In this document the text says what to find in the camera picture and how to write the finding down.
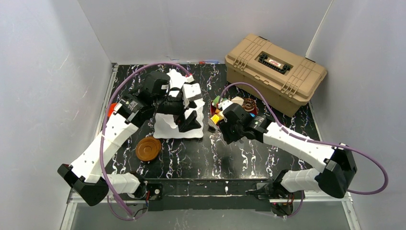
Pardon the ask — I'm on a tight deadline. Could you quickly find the white three-tier cake stand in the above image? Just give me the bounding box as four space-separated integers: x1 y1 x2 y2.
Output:
153 69 205 139

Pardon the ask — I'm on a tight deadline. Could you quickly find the yellow layered cake piece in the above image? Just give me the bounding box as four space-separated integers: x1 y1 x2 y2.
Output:
210 114 221 126

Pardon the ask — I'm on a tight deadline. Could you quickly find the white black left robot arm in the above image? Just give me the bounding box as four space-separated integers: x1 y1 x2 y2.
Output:
58 69 204 206

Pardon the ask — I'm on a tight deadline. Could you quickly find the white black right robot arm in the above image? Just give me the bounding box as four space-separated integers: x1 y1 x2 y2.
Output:
217 101 357 198

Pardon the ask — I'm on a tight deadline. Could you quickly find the chocolate sprinkled donut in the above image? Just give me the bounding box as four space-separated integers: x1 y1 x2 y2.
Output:
242 98 256 113

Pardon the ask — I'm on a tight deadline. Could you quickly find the white triangle cake slice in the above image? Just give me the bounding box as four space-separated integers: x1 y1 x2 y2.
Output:
230 96 244 106

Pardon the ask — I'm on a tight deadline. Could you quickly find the red dessert tray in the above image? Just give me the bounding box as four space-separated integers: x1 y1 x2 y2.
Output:
208 96 258 130

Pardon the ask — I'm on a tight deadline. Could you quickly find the green swirl roll cake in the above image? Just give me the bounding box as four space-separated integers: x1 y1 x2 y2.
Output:
212 96 221 107

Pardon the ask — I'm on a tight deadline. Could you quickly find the brown round wooden lid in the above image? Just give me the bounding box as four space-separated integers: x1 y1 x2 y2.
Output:
135 137 161 161

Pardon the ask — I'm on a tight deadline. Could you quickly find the red blue screwdriver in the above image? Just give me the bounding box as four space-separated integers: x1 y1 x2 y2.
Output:
198 60 219 64

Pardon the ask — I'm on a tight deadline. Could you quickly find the orange plastic cup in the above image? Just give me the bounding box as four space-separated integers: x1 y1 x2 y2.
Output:
107 103 117 118

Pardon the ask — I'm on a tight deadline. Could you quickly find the tan plastic toolbox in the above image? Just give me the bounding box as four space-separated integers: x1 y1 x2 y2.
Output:
225 34 327 117

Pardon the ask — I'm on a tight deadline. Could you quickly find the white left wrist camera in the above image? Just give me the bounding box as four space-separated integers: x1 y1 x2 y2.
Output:
182 75 202 102

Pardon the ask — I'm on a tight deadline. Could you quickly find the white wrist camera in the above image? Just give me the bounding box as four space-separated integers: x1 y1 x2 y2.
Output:
182 75 202 102
219 99 233 111

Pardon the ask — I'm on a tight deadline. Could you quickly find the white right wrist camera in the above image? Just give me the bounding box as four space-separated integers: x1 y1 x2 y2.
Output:
219 99 233 111

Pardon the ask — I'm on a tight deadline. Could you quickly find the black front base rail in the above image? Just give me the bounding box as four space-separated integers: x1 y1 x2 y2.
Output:
135 178 288 211

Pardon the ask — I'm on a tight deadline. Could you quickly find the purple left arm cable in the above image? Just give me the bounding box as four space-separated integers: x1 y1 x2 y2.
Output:
99 62 194 221

